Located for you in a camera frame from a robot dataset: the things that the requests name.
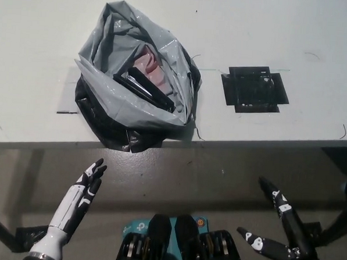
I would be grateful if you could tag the grey and black plastic bag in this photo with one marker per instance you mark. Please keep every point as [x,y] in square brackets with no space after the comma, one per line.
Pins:
[113,103]

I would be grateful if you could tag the black tape square marker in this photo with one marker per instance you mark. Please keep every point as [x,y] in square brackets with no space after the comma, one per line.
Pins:
[254,89]

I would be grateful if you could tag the pink item inside bag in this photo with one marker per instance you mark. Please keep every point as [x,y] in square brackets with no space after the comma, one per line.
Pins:
[155,66]

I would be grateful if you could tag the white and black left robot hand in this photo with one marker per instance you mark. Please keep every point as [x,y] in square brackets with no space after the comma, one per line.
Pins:
[79,198]

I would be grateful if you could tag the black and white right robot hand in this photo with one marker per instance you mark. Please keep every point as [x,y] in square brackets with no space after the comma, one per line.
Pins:
[290,226]

